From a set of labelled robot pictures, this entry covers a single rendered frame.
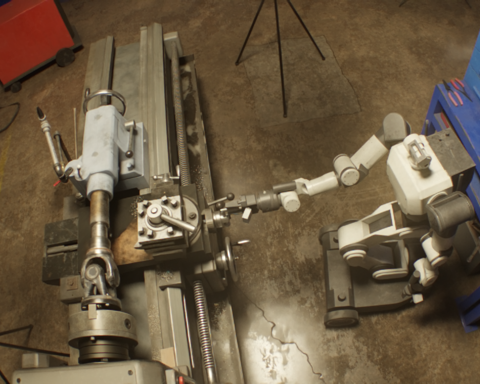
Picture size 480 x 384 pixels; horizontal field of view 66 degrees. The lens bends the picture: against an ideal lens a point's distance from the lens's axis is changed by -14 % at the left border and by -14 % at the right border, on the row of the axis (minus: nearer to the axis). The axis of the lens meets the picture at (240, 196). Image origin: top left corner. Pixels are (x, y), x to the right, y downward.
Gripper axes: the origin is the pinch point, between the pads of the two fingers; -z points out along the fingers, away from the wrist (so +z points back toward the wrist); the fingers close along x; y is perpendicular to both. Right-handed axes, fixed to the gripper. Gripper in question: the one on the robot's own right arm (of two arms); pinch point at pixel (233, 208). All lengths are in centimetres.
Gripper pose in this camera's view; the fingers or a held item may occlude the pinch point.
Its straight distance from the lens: 175.0
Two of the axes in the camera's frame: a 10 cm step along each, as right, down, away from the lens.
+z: 9.8, -2.0, -0.2
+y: -1.6, -8.5, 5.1
